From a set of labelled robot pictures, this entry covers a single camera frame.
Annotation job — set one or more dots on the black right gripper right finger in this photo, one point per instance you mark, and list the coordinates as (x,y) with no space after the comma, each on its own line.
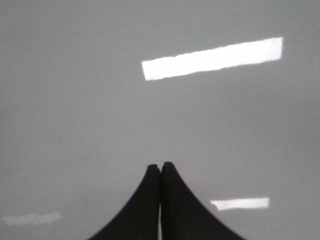
(183,217)

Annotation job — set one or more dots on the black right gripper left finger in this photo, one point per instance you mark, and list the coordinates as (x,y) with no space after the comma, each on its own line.
(139,218)

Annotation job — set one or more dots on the white whiteboard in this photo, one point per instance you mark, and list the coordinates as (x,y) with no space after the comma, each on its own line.
(94,91)

